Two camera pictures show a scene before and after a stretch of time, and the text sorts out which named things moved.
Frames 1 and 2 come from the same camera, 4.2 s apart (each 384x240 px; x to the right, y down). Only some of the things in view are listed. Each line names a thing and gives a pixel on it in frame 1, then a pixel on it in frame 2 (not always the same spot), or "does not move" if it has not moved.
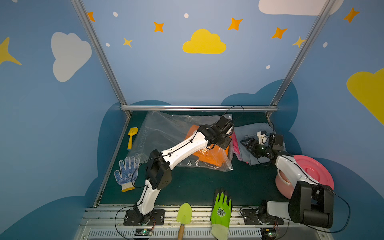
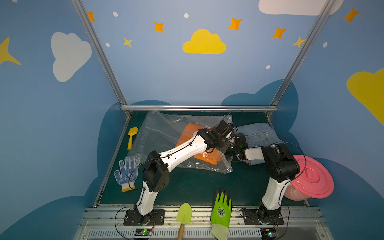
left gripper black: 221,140 does not move
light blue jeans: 246,154 does not move
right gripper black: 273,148 -> 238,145
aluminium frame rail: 199,108 does not move
